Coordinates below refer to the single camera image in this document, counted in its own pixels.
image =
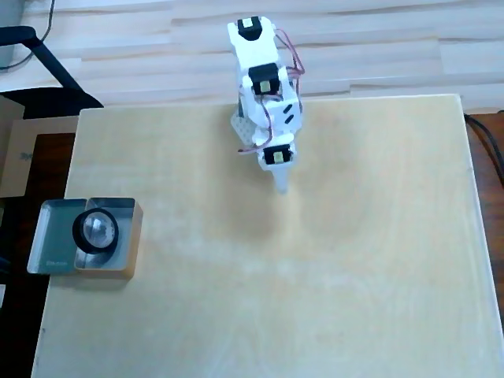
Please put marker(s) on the rectangular metal tray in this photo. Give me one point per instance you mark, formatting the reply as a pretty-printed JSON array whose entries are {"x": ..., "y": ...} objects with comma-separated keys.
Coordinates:
[{"x": 51, "y": 236}]

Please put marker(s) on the grey monitor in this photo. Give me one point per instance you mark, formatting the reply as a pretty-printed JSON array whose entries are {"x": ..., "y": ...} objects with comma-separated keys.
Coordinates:
[{"x": 8, "y": 12}]

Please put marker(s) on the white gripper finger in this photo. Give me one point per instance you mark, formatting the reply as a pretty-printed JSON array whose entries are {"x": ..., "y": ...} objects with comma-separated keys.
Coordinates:
[
  {"x": 278, "y": 179},
  {"x": 285, "y": 179}
]

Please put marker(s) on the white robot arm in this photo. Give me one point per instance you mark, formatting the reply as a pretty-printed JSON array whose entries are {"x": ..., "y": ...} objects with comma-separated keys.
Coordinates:
[{"x": 256, "y": 51}]

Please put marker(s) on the white perforated base plate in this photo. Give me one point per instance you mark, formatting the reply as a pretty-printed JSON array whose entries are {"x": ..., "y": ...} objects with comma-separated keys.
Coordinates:
[{"x": 242, "y": 128}]

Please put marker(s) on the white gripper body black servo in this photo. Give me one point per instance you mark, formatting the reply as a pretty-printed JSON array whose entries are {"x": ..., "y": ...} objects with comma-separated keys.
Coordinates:
[{"x": 277, "y": 157}]

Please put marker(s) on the black tape roll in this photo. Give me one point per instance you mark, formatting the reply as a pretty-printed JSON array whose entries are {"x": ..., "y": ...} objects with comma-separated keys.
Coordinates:
[{"x": 76, "y": 236}]

